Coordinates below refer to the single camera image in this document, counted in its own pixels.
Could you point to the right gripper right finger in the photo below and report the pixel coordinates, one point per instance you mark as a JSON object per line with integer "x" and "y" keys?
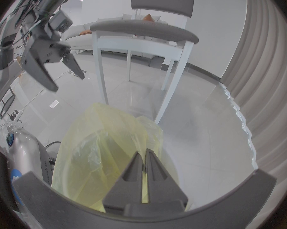
{"x": 165, "y": 187}

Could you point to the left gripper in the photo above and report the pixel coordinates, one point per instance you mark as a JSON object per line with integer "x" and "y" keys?
{"x": 48, "y": 49}

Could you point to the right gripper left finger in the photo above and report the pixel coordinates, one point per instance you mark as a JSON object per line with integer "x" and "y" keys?
{"x": 124, "y": 189}

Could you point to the yellow plastic bag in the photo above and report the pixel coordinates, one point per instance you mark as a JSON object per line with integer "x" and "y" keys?
{"x": 86, "y": 156}

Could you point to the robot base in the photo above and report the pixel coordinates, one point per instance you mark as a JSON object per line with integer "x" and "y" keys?
{"x": 26, "y": 151}

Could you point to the white trash bin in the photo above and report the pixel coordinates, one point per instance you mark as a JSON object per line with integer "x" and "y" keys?
{"x": 175, "y": 175}

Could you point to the white sofa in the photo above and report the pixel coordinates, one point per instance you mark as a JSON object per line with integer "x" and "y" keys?
{"x": 79, "y": 39}

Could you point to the orange cushion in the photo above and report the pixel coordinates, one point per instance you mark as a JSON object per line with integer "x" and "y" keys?
{"x": 85, "y": 32}
{"x": 149, "y": 18}

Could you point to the white power strip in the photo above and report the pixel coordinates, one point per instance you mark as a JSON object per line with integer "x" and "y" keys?
{"x": 16, "y": 115}

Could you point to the grey and white chair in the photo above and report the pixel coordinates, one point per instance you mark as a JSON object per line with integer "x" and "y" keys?
{"x": 143, "y": 30}

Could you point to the white curtain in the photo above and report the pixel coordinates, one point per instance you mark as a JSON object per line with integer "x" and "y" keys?
{"x": 265, "y": 80}

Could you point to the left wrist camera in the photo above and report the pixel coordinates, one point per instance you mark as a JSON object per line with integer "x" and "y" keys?
{"x": 61, "y": 23}

